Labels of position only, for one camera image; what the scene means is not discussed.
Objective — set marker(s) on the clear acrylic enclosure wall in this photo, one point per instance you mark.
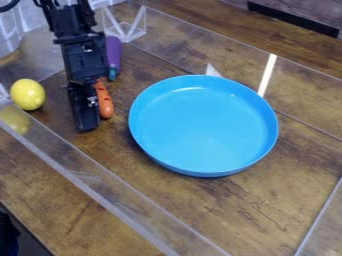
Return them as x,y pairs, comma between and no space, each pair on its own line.
90,193

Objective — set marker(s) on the yellow toy lemon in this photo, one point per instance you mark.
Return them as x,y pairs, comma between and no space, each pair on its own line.
27,94

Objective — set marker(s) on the blue round plate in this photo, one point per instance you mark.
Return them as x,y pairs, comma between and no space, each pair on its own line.
202,125

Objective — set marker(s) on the purple toy eggplant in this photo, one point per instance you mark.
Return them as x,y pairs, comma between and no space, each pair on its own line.
114,55

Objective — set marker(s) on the black bar in background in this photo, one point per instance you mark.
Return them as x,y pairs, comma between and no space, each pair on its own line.
293,19

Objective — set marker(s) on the orange toy carrot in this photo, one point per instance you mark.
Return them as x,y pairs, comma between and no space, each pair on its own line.
106,104

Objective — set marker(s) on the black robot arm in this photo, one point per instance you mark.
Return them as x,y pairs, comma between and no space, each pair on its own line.
69,20

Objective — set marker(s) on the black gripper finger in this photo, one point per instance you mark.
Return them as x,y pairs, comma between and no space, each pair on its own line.
85,105

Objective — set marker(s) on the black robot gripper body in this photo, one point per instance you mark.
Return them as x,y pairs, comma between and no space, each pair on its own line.
85,56

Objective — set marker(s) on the white patterned curtain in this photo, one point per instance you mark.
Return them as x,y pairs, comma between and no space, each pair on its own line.
19,20

